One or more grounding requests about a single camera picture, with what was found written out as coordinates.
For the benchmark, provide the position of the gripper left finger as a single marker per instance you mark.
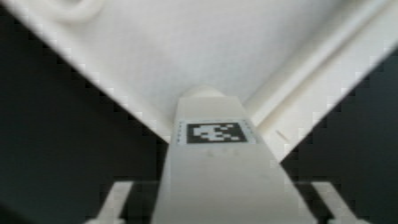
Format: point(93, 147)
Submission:
point(109, 214)

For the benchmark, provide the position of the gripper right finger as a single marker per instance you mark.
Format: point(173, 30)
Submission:
point(344, 216)

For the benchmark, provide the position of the white desk leg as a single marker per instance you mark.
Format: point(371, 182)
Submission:
point(225, 185)

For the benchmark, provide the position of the white desk tabletop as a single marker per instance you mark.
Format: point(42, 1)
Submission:
point(280, 51)

